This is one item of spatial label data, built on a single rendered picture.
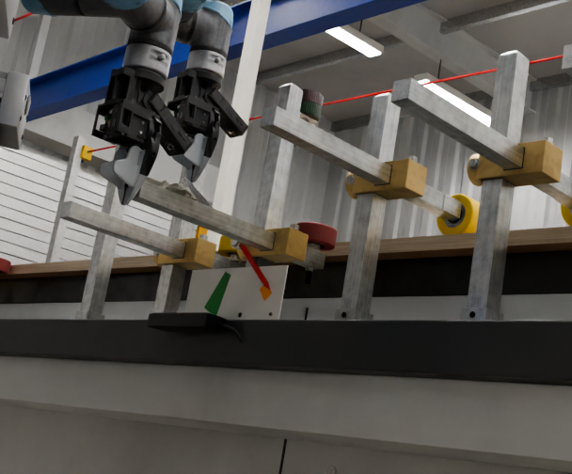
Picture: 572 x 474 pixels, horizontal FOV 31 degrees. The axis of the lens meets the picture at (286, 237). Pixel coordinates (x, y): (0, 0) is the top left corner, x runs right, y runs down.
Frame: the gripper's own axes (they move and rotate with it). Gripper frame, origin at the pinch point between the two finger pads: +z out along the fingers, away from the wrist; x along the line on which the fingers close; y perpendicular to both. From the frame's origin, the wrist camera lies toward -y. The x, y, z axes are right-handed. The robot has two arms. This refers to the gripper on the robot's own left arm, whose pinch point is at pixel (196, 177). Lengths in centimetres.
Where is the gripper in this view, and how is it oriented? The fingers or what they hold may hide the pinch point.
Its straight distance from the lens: 201.9
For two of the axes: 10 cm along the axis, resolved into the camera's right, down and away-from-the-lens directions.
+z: -1.4, 9.6, -2.3
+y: -7.5, -2.6, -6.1
